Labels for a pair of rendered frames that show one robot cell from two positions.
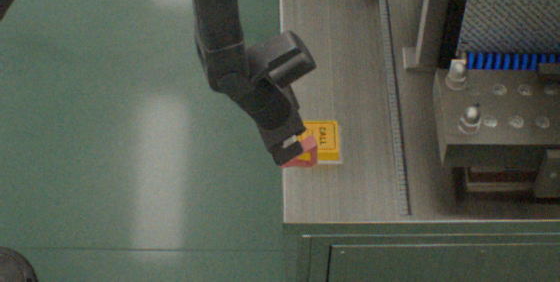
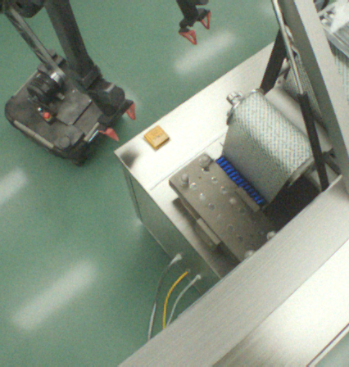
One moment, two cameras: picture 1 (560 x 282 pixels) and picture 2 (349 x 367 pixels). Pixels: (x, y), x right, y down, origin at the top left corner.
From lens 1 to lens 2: 103 cm
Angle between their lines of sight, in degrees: 30
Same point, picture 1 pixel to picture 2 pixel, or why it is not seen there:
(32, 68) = (203, 46)
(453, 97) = (195, 165)
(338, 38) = (215, 111)
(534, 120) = (210, 203)
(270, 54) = (101, 87)
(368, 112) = (187, 144)
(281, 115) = (106, 113)
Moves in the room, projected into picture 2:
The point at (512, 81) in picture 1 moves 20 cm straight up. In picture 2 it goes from (224, 183) to (233, 156)
